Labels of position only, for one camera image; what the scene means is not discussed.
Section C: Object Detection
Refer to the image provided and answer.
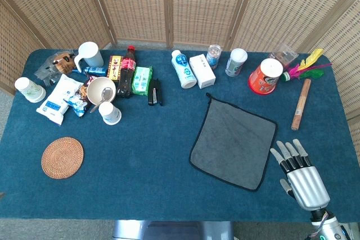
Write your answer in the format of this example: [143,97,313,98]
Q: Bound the wooden rolling pin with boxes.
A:
[291,78,312,132]

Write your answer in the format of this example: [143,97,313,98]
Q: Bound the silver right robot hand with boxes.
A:
[269,138,331,211]

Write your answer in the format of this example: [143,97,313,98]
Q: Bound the grey and blue cloth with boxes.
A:
[188,92,278,192]

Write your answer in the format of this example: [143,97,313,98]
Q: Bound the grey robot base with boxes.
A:
[112,220,234,240]

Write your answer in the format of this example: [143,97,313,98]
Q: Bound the white carton box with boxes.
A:
[188,54,217,89]

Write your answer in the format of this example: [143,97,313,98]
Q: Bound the orange instant noodle cup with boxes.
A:
[247,58,284,96]

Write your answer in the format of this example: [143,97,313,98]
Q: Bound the paper cup with blue print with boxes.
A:
[98,101,122,126]

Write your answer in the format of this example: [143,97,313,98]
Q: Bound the green wet wipes pack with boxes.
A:
[131,66,154,97]

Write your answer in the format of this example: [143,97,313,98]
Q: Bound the brown and blue snack bag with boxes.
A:
[64,75,98,118]

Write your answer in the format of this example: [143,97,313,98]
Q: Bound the white snack bag blue label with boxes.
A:
[35,74,84,126]

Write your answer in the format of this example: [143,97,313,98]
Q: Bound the clear plastic package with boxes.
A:
[268,43,299,69]

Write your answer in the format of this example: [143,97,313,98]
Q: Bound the beige bowl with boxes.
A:
[86,76,117,105]

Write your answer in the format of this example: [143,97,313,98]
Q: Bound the colourful feather shuttlecock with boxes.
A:
[282,48,333,82]

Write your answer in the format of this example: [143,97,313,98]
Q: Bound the pale blue mug white handle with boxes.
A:
[74,41,105,74]

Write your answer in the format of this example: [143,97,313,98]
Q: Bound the cola bottle red label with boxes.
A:
[116,45,137,99]

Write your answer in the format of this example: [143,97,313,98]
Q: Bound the blue carpet table cover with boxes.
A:
[0,48,360,223]

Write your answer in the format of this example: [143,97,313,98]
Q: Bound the paper cup with green print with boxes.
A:
[14,76,47,103]

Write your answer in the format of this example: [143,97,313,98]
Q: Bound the wicker folding screen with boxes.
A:
[0,0,360,123]

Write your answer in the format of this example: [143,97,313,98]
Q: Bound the yellow and red snack box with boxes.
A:
[107,55,124,81]

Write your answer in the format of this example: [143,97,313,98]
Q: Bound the black stapler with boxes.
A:
[147,78,163,107]

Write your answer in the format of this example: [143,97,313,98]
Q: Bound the small blue tube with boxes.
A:
[72,66,107,77]

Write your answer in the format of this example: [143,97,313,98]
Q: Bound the white and green canister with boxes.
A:
[225,48,248,78]

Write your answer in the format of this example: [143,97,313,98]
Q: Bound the clear bag with brown bread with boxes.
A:
[34,51,78,87]

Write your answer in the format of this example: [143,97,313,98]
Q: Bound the round woven rattan coaster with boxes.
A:
[41,137,84,179]

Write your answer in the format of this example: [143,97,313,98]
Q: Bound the clear jar colourful contents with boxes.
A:
[206,44,223,70]

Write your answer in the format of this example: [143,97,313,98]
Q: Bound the white bottle blue label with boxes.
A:
[171,49,197,89]

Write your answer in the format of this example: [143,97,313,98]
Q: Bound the metal spoon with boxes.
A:
[89,87,113,114]

